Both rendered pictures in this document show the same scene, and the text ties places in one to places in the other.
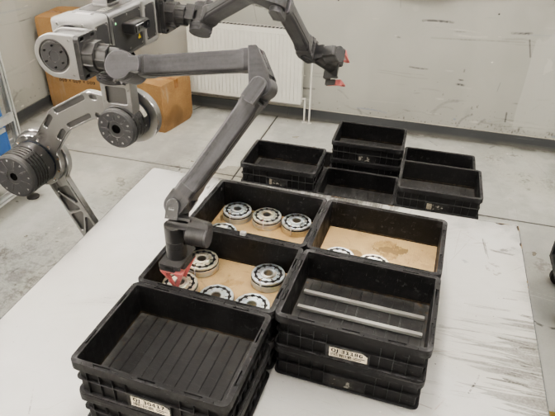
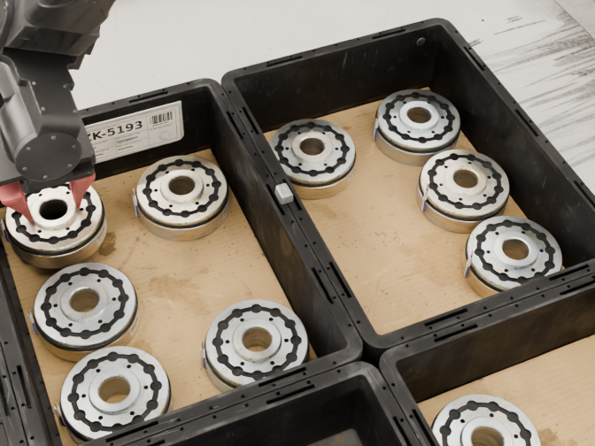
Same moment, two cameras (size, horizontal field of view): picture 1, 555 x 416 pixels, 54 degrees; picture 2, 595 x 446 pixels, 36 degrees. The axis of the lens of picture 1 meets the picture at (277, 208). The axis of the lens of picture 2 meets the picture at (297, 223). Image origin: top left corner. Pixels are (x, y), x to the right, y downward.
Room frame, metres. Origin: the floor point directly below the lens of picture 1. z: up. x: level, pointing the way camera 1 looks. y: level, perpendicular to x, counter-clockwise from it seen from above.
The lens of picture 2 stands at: (0.95, -0.35, 1.64)
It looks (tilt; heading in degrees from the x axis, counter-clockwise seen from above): 51 degrees down; 47
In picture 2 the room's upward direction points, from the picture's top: 3 degrees clockwise
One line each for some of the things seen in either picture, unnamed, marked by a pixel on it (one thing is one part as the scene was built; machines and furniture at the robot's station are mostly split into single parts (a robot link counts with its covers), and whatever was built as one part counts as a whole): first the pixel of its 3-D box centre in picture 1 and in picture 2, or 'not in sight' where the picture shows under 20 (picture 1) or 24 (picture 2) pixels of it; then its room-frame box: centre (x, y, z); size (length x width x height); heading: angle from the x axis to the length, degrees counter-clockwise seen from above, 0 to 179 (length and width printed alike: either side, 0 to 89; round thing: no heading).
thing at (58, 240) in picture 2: (179, 283); (54, 213); (1.19, 0.28, 0.88); 0.10 x 0.10 x 0.01
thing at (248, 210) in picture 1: (237, 210); (418, 119); (1.61, 0.14, 0.86); 0.10 x 0.10 x 0.01
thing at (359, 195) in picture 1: (354, 211); not in sight; (2.45, -0.42, 0.31); 0.40 x 0.30 x 0.34; 75
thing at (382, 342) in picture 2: (259, 212); (412, 165); (1.50, 0.06, 0.92); 0.40 x 0.30 x 0.02; 72
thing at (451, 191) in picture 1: (432, 215); not in sight; (2.34, -0.81, 0.37); 0.40 x 0.30 x 0.45; 75
